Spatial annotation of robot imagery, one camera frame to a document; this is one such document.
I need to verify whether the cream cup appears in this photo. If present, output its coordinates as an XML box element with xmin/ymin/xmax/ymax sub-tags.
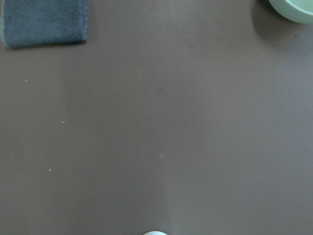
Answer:
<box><xmin>143</xmin><ymin>231</ymin><xmax>167</xmax><ymax>235</ymax></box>

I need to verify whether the dark grey folded cloth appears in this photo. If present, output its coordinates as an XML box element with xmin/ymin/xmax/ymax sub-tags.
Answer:
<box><xmin>0</xmin><ymin>0</ymin><xmax>87</xmax><ymax>48</ymax></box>

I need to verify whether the green bowl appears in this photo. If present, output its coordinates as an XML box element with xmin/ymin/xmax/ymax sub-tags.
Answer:
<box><xmin>269</xmin><ymin>0</ymin><xmax>313</xmax><ymax>24</ymax></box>

